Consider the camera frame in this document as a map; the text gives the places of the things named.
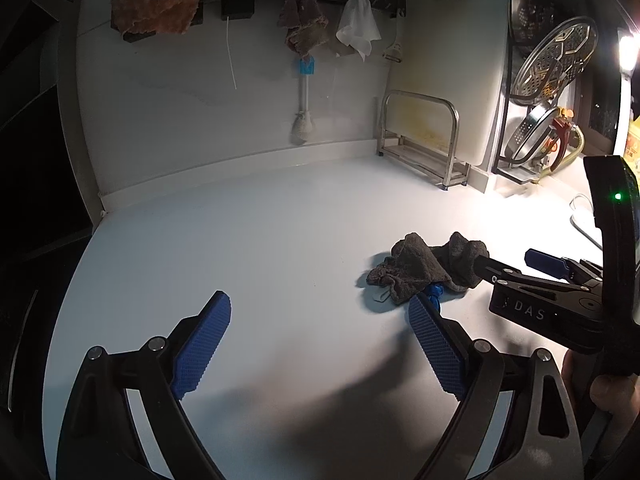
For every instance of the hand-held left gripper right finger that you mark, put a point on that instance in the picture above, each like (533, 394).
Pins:
(440, 347)

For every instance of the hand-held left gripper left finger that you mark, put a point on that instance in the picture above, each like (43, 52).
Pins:
(200, 345)

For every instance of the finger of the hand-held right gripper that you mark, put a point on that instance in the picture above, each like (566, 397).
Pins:
(545, 261)
(505, 272)

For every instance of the dark grey cloth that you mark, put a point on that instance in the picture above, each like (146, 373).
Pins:
(415, 265)

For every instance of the person's right hand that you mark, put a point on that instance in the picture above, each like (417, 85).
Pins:
(612, 392)

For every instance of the white power strip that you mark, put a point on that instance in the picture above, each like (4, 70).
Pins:
(582, 222)

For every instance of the red gas valve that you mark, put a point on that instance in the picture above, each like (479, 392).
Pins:
(561, 130)

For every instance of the yellow package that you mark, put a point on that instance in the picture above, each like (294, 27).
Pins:
(632, 145)

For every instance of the steel cutting board rack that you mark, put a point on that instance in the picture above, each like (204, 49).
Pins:
(452, 125)

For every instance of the perforated steel steamer plate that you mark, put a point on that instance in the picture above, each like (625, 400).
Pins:
(555, 60)

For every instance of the white desk lamp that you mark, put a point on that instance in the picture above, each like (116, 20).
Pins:
(628, 52)

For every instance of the white brush with blue holder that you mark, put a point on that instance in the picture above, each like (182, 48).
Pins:
(303, 130)

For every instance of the white cutting board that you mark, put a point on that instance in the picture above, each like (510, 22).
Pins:
(450, 35)

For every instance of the hanging peeler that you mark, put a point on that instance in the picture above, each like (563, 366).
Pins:
(394, 53)

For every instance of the white hanging cloth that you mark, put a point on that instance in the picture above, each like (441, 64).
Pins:
(357, 25)

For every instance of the pinkish brown hanging cloth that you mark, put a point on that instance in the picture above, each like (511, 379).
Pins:
(302, 20)

